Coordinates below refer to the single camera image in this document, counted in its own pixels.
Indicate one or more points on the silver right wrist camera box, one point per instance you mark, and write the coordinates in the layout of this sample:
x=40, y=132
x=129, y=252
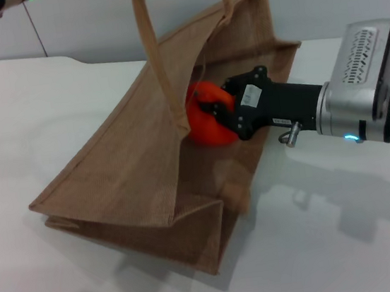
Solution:
x=358, y=54

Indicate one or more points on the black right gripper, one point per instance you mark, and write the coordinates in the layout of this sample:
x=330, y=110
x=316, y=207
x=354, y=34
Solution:
x=282, y=106

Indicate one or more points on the brown jute handbag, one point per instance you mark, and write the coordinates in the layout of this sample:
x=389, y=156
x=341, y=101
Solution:
x=125, y=183

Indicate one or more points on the orange fruit with stem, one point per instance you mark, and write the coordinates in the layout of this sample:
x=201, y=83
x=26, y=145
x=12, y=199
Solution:
x=207, y=130

